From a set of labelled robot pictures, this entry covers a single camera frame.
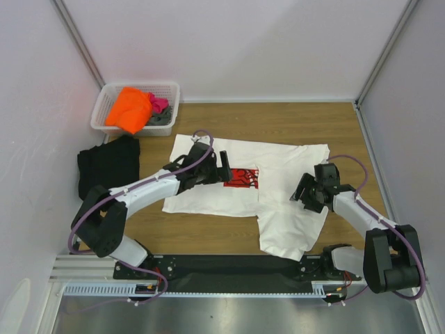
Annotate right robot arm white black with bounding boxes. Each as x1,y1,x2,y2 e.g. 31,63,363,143
291,164,426,301

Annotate aluminium frame rail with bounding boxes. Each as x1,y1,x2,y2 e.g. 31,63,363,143
49,255,115,283

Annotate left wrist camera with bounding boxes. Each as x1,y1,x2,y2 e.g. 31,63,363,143
191,135,210,145

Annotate orange t-shirt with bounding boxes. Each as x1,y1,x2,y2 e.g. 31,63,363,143
105,87,152,134

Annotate grey t-shirt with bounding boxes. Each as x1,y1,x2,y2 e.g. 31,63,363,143
146,106,172,126

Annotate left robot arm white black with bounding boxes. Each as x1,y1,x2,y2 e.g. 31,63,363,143
69,142,233,278

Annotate white slotted cable duct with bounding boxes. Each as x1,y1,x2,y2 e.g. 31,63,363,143
64,281,159,296

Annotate pink t-shirt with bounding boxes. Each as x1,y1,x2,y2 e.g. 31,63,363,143
148,92,169,114

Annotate white Coca-Cola t-shirt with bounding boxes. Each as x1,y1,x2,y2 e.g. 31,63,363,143
163,138,330,261

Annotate white plastic basket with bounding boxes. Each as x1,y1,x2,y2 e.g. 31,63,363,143
90,81,180,137

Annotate black folded t-shirt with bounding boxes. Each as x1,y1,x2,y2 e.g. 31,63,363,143
77,136,140,200

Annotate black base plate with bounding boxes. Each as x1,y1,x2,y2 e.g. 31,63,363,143
113,254,362,294

